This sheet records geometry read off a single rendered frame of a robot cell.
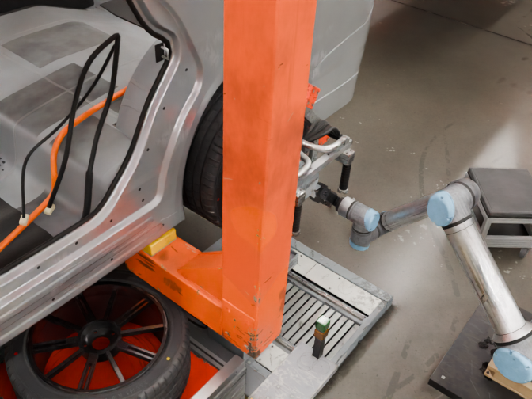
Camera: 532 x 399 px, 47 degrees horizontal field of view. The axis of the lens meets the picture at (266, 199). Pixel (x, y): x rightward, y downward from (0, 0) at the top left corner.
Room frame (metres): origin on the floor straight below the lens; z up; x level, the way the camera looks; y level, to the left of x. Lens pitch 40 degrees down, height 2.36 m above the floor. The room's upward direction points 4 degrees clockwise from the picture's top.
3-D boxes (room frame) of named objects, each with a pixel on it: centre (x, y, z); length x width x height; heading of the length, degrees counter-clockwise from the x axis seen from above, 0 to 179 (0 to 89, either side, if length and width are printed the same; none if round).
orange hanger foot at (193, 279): (1.60, 0.29, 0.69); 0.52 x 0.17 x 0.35; 54
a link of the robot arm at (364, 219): (1.99, -0.42, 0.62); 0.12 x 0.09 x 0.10; 54
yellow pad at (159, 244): (1.70, 0.43, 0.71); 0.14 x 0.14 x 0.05; 54
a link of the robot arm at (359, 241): (1.99, -0.44, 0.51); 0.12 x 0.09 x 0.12; 131
